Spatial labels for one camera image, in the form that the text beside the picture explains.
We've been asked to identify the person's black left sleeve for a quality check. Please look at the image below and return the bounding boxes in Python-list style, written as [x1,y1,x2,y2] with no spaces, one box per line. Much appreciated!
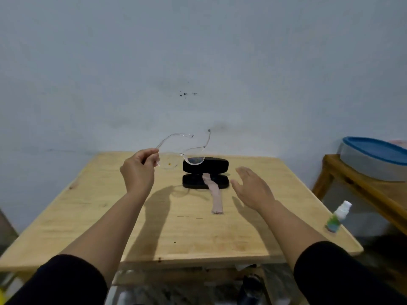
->
[5,254,109,305]

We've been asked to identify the grey basin with blue lid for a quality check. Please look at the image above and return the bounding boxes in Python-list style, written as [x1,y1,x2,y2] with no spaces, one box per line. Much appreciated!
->
[337,136,407,183]

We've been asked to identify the light wooden side table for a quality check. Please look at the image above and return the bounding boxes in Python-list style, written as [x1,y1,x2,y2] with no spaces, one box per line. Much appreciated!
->
[0,208,19,247]

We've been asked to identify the person's right forearm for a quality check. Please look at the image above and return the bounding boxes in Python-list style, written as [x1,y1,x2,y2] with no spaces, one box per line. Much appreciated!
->
[256,200,330,272]

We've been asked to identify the black glasses case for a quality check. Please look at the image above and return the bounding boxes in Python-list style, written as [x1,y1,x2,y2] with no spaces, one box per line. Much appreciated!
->
[181,156,230,190]

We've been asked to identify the black tumbler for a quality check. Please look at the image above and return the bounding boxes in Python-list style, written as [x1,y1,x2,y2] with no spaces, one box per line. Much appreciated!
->
[238,274,266,305]

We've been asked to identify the person's right hand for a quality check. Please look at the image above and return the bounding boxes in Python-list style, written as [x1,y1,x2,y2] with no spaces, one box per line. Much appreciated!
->
[229,166,276,213]

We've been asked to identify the beige cleaning cloth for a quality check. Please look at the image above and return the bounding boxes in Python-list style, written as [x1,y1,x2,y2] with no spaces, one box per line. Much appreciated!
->
[202,172,224,215]

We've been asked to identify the person's left forearm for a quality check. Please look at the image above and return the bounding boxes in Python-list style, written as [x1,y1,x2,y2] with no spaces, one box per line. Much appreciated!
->
[59,190,152,288]

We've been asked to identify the person's black right sleeve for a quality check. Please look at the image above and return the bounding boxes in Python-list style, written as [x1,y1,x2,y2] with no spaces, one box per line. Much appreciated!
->
[293,240,407,305]

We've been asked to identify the brown wooden side table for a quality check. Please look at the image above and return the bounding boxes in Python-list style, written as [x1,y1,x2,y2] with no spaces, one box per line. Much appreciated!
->
[311,154,407,236]

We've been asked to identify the clear-framed glasses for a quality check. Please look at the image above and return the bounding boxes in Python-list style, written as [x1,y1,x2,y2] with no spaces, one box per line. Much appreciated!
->
[155,128,212,166]

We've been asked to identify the person's left hand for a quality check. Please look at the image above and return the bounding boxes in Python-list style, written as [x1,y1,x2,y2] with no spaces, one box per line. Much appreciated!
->
[119,147,161,197]

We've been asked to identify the small white spray bottle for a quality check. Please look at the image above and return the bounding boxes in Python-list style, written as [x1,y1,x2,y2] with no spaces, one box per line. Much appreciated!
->
[325,200,353,234]

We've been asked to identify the person's black sleeve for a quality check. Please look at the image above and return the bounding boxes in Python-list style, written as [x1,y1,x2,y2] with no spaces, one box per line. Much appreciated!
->
[293,240,407,305]
[5,254,109,305]

